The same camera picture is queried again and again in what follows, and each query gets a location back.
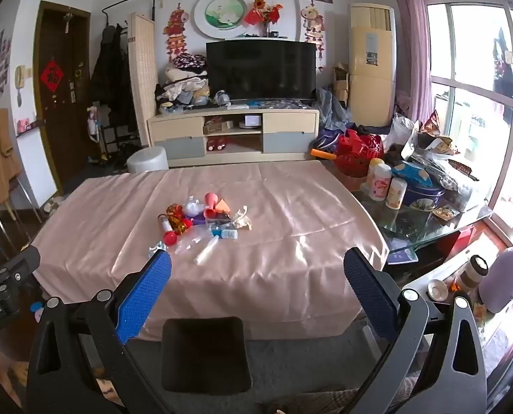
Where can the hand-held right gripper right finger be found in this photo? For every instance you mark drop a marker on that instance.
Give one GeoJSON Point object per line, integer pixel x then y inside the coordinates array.
{"type": "Point", "coordinates": [371, 297]}

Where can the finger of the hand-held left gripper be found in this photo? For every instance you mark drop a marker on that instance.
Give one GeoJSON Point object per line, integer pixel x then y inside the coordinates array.
{"type": "Point", "coordinates": [23, 263]}

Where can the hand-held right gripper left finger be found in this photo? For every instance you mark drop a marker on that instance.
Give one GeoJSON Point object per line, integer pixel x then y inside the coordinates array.
{"type": "Point", "coordinates": [146, 297]}

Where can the silver foil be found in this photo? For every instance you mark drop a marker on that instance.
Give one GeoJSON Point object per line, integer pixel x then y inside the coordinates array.
{"type": "Point", "coordinates": [157, 250]}

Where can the clear plastic bag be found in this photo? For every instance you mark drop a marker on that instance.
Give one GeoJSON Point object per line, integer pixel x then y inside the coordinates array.
{"type": "Point", "coordinates": [187, 241]}

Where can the tube with red cap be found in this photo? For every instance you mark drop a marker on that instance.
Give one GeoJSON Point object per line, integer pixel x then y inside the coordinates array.
{"type": "Point", "coordinates": [166, 228]}

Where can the white plastic tube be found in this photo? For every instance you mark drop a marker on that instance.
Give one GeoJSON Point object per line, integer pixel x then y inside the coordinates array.
{"type": "Point", "coordinates": [205, 252]}

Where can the red and gold wrapper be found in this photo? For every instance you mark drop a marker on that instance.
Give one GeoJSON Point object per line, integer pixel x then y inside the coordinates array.
{"type": "Point", "coordinates": [179, 220]}

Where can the purple bowl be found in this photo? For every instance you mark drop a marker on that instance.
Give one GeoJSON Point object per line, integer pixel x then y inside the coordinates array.
{"type": "Point", "coordinates": [200, 220]}

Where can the small blue bottle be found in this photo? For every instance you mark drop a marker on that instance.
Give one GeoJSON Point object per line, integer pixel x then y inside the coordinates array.
{"type": "Point", "coordinates": [225, 234]}

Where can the clear plastic wrap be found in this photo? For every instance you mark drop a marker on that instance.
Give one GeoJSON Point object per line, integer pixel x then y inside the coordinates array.
{"type": "Point", "coordinates": [193, 207]}

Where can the red cone cup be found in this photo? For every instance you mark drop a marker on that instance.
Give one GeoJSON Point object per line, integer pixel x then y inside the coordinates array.
{"type": "Point", "coordinates": [211, 207]}

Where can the orange paper scrap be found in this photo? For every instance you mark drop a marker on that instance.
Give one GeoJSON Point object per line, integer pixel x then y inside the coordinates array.
{"type": "Point", "coordinates": [224, 206]}

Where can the cream paper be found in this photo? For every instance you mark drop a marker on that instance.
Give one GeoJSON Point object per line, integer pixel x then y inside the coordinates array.
{"type": "Point", "coordinates": [241, 219]}

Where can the glass side table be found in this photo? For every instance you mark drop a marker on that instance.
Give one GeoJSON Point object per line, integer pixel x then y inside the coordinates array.
{"type": "Point", "coordinates": [412, 228]}

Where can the dark chair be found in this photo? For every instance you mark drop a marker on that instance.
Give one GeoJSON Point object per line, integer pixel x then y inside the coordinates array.
{"type": "Point", "coordinates": [204, 353]}

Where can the white board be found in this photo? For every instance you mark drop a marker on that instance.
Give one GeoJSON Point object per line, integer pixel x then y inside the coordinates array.
{"type": "Point", "coordinates": [36, 168]}

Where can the white mug with dark lid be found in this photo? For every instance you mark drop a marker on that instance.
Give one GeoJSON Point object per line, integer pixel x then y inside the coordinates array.
{"type": "Point", "coordinates": [471, 274]}

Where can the short white can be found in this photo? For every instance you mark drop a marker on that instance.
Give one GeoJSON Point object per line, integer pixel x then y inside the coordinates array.
{"type": "Point", "coordinates": [396, 194]}

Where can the blue tin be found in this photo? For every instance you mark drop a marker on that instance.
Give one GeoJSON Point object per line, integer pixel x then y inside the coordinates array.
{"type": "Point", "coordinates": [425, 189]}

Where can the brown door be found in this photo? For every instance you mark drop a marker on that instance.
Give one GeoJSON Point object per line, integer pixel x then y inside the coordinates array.
{"type": "Point", "coordinates": [60, 138]}

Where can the purple thermos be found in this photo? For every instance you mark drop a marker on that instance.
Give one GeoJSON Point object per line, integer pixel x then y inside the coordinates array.
{"type": "Point", "coordinates": [502, 276]}

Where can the white round stool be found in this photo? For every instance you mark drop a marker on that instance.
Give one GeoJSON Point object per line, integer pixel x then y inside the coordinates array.
{"type": "Point", "coordinates": [147, 159]}

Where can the red plastic basket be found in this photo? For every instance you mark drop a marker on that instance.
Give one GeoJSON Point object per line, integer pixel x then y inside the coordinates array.
{"type": "Point", "coordinates": [360, 151]}

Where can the orange stick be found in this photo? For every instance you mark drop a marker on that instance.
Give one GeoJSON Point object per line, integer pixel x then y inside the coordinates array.
{"type": "Point", "coordinates": [322, 153]}

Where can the purple bag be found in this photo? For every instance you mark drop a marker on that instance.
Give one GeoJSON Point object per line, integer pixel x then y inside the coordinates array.
{"type": "Point", "coordinates": [330, 139]}

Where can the pile of snack bags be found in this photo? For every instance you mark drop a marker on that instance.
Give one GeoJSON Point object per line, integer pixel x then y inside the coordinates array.
{"type": "Point", "coordinates": [429, 142]}

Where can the red shoes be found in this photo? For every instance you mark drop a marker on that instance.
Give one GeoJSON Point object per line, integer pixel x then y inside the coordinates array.
{"type": "Point", "coordinates": [216, 144]}

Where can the cream and grey TV cabinet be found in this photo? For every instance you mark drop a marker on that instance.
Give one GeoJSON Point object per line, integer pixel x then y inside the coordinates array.
{"type": "Point", "coordinates": [176, 127]}

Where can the brown box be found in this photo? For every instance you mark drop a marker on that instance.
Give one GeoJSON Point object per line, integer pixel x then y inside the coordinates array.
{"type": "Point", "coordinates": [217, 127]}

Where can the red diamond door decoration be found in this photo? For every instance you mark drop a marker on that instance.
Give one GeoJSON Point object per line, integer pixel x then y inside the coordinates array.
{"type": "Point", "coordinates": [52, 76]}

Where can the blue-grey cloth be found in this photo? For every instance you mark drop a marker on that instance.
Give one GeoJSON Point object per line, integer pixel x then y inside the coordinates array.
{"type": "Point", "coordinates": [332, 110]}

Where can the small white box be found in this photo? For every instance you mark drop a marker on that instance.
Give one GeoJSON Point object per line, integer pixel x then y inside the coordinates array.
{"type": "Point", "coordinates": [252, 121]}

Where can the dark hanging coats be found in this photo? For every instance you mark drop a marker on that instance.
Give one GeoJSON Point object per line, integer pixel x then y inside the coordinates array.
{"type": "Point", "coordinates": [109, 69]}

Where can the cardboard boxes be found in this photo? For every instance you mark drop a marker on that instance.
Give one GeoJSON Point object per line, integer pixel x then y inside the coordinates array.
{"type": "Point", "coordinates": [340, 84]}

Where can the pile of clothes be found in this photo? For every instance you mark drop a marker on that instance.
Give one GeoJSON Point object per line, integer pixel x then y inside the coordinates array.
{"type": "Point", "coordinates": [183, 82]}

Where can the woven folding screen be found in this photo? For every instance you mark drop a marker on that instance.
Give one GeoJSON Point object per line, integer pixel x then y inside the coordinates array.
{"type": "Point", "coordinates": [143, 77]}

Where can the black television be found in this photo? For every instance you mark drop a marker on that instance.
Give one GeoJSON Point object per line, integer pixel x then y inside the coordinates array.
{"type": "Point", "coordinates": [261, 69]}

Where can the purple curtain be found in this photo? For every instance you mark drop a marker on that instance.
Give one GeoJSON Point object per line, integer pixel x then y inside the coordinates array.
{"type": "Point", "coordinates": [412, 43]}

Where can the large window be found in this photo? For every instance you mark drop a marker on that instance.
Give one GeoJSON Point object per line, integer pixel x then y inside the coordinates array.
{"type": "Point", "coordinates": [468, 51]}

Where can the red hanging fish ornament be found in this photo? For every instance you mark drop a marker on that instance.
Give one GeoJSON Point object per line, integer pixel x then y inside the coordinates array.
{"type": "Point", "coordinates": [175, 30]}

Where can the pink hanging ornament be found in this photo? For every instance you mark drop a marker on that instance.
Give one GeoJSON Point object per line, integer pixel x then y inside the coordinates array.
{"type": "Point", "coordinates": [312, 30]}

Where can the vase with sunflower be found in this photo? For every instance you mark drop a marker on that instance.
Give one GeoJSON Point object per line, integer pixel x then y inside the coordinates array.
{"type": "Point", "coordinates": [263, 15]}

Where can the round wall art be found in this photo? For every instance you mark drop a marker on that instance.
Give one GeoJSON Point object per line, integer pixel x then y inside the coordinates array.
{"type": "Point", "coordinates": [224, 15]}

